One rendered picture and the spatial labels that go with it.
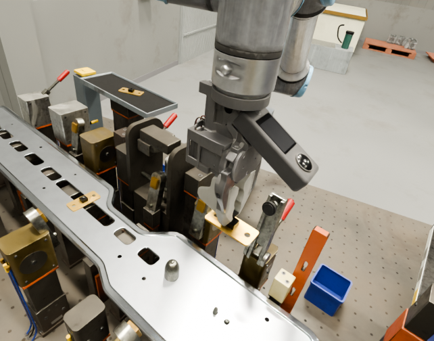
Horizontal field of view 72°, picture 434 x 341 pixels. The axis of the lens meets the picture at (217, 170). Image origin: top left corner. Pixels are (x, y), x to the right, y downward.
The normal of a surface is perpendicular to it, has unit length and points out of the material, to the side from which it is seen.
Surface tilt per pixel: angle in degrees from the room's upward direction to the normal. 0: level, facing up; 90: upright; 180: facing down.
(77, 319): 0
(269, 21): 90
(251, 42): 90
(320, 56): 90
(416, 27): 90
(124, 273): 0
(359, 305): 0
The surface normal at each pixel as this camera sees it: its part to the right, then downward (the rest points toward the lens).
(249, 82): 0.06, 0.58
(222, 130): -0.61, 0.41
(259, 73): 0.33, 0.58
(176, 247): 0.12, -0.80
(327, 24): -0.38, 0.50
